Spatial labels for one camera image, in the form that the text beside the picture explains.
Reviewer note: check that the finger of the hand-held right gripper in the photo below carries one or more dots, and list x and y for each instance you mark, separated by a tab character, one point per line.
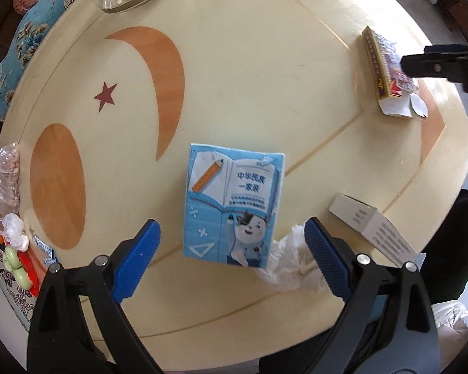
425	64
452	48

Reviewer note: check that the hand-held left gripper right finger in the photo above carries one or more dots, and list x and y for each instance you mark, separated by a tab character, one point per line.
329	261

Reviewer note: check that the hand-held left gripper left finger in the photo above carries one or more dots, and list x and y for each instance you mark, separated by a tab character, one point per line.
134	268

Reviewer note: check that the red patterned small box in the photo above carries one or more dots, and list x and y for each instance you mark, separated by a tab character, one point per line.
380	66

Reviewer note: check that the blue cartoon milk carton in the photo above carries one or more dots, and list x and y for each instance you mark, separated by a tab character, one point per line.
234	202

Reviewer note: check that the crumpled white tissue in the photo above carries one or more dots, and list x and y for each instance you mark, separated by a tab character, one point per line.
288	265

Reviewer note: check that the white medicine box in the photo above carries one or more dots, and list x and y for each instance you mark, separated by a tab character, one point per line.
378	226

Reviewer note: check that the small blue white packet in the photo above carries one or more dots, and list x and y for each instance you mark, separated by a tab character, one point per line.
45	249

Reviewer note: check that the red plastic tray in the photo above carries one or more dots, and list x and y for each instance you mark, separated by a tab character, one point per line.
31	276

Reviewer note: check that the green cup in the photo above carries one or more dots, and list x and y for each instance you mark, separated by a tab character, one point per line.
23	279
12	258

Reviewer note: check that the person's dark pants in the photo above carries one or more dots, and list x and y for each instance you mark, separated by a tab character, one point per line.
452	249

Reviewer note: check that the small knotted plastic bag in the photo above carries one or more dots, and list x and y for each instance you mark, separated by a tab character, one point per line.
13	230

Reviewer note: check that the white padded garment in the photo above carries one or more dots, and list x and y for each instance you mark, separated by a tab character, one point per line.
450	321

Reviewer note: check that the plastic bag of nuts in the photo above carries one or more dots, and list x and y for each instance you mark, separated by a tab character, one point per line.
4	179

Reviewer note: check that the blue floral cushion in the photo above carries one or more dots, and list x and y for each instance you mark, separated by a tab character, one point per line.
27	46

